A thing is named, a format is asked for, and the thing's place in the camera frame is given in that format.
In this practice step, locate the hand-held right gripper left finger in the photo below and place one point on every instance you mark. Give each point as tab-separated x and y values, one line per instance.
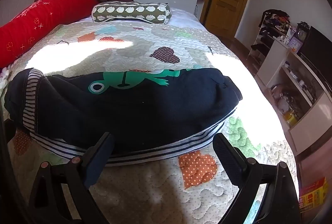
99	159

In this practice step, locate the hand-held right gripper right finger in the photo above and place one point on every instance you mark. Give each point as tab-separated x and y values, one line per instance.
224	155

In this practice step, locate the navy pants with striped lining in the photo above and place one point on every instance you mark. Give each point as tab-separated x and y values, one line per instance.
155	110

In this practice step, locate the patchwork heart print quilt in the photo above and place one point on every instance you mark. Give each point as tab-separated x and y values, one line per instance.
145	187

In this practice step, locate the yellow jar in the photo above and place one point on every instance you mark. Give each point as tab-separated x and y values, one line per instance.
290	117

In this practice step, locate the yellow and red cardboard box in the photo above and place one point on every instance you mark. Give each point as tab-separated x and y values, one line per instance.
313	195

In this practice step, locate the white television cabinet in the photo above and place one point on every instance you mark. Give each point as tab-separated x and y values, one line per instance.
275	58

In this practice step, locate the white work glove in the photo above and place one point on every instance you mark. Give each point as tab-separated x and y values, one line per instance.
4	81

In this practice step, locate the white shoe rack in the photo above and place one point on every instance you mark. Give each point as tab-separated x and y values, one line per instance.
267	32

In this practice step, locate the small purple clock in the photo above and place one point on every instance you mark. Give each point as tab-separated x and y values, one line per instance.
295	42

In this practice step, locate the white bed sheet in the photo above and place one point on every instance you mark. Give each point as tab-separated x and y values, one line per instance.
184	19

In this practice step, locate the black television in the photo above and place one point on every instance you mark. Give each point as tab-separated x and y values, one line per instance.
319	47

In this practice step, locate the dark ornate table clock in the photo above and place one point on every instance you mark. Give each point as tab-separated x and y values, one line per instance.
302	33

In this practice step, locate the red bolster pillow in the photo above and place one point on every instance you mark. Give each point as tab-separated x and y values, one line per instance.
39	22

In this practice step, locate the green patterned bolster pillow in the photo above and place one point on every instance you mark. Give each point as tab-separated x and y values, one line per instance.
129	10

